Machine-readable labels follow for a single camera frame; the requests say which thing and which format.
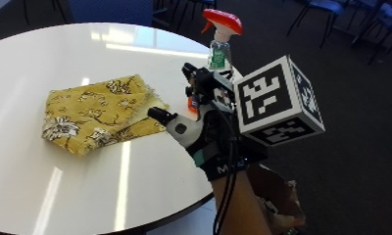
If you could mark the clear spray bottle red trigger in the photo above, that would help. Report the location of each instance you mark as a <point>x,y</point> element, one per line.
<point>222,29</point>

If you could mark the white cube with black markers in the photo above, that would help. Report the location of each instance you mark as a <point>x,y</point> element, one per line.
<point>270,98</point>

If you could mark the yellow floral cloth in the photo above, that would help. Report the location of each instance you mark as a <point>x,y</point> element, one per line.
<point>97,111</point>

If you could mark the blue upholstered chair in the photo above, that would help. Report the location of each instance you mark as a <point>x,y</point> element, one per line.
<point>114,11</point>

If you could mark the the person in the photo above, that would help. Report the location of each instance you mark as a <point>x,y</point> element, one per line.
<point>279,196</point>

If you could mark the blue chair with black legs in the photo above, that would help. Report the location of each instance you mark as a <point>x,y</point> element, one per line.
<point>320,9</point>
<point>385,23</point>

